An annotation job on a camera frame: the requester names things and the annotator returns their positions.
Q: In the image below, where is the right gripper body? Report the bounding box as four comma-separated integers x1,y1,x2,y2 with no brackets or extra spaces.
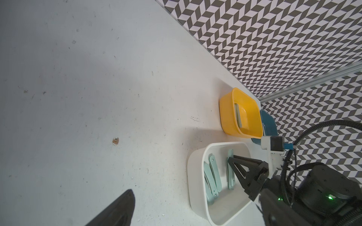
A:
245,167,284,201

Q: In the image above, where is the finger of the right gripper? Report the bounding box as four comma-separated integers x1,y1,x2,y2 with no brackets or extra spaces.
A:
228,155,269,192

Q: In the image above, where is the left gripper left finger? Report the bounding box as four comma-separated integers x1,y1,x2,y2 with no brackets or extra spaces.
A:
86,189,135,226

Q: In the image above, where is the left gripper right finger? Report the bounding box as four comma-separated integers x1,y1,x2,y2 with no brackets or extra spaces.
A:
259,189,310,226

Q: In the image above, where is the mint fruit knife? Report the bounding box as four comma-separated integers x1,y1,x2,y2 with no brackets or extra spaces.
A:
209,154,222,192
205,178,215,205
203,162,219,199
226,149,235,190

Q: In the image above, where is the white storage box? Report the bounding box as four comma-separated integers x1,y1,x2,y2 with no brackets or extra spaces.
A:
187,141,267,226

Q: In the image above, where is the dark teal storage box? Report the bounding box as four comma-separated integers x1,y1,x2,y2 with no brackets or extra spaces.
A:
260,110,280,145

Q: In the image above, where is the yellow storage box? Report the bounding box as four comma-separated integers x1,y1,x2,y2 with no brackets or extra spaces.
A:
219,88,263,138

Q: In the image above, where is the olive fruit knife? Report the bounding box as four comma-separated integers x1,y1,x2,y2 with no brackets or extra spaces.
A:
234,103,242,129

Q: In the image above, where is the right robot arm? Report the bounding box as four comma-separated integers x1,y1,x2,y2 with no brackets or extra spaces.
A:
227,120,362,226

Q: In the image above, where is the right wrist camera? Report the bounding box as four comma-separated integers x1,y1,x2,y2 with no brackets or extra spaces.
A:
261,136,293,179

